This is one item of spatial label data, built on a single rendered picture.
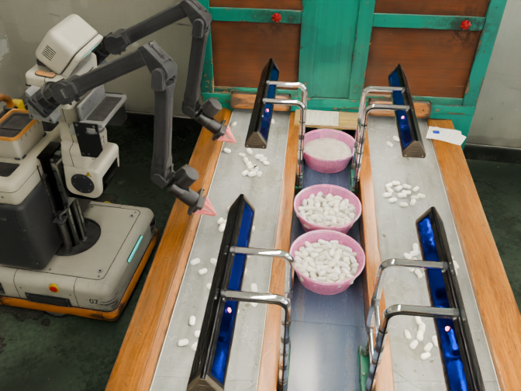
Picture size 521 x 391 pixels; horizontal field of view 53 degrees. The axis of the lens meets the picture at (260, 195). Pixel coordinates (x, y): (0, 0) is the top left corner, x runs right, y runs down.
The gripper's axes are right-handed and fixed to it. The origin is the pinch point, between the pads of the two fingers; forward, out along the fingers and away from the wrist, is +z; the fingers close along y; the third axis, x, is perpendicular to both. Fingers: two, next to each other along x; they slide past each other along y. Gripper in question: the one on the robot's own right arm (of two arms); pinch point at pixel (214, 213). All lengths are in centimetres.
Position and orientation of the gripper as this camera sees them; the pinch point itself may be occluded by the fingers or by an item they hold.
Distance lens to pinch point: 194.8
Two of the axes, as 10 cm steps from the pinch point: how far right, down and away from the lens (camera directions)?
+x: -6.5, 5.5, 5.3
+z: 7.5, 5.5, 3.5
